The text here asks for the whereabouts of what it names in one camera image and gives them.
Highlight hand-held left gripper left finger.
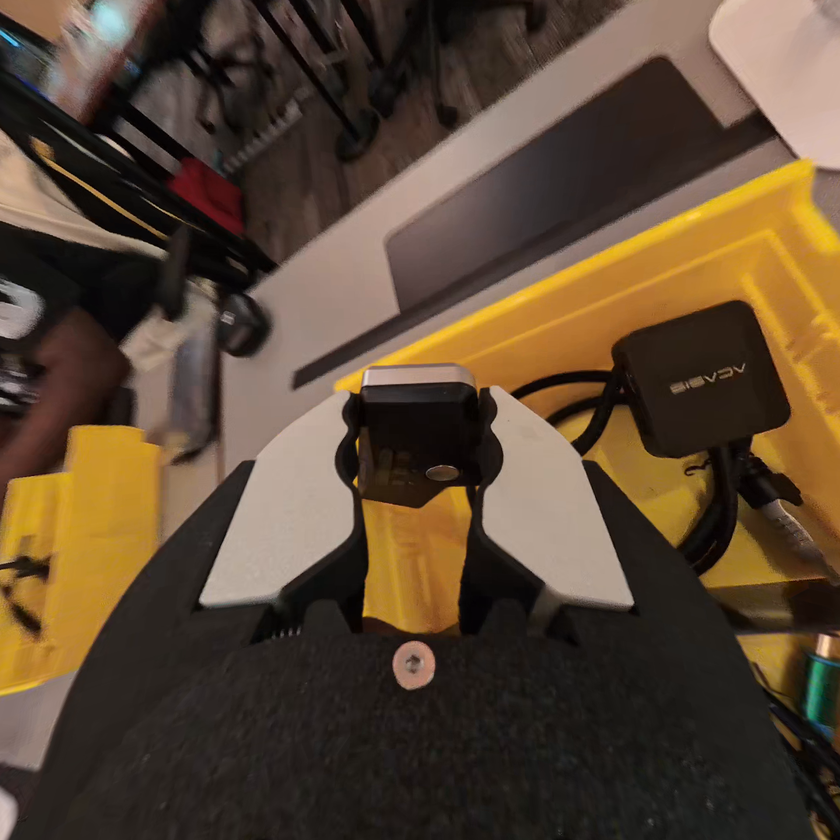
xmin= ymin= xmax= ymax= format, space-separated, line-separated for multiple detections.
xmin=199 ymin=390 xmax=366 ymax=636

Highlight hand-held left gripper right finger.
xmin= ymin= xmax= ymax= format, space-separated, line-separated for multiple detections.
xmin=458 ymin=386 xmax=635 ymax=639

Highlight black adapter with silver end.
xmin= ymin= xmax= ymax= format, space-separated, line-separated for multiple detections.
xmin=354 ymin=363 xmax=480 ymax=508

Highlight large yellow plastic bin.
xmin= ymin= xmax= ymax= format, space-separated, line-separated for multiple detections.
xmin=333 ymin=159 xmax=840 ymax=697

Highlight black hdmi cable green plugs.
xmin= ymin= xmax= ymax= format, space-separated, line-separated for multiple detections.
xmin=755 ymin=633 xmax=840 ymax=840

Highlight person's right forearm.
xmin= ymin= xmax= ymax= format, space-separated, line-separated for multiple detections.
xmin=0 ymin=308 xmax=132 ymax=487

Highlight small yellow plastic bin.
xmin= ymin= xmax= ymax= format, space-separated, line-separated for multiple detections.
xmin=0 ymin=425 xmax=165 ymax=697

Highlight black round caster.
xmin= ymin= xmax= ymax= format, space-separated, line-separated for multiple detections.
xmin=217 ymin=292 xmax=273 ymax=358

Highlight black square adapter box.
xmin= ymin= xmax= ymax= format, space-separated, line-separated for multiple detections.
xmin=612 ymin=301 xmax=791 ymax=458

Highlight dark desk mat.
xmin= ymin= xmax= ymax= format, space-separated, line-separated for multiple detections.
xmin=384 ymin=56 xmax=729 ymax=315

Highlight red cloth item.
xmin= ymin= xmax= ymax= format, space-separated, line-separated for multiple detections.
xmin=167 ymin=157 xmax=245 ymax=231

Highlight black metal rack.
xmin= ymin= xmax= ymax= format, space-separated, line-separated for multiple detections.
xmin=0 ymin=13 xmax=277 ymax=290

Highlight black office chair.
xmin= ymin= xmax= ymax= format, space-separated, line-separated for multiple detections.
xmin=367 ymin=0 xmax=549 ymax=129

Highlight thin black adapter cable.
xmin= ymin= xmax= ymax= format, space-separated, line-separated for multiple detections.
xmin=509 ymin=369 xmax=624 ymax=455

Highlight thick black cable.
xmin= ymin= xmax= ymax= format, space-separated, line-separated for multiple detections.
xmin=676 ymin=445 xmax=752 ymax=578

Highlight grey braided cable black plug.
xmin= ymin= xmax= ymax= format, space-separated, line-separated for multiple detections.
xmin=742 ymin=456 xmax=840 ymax=585

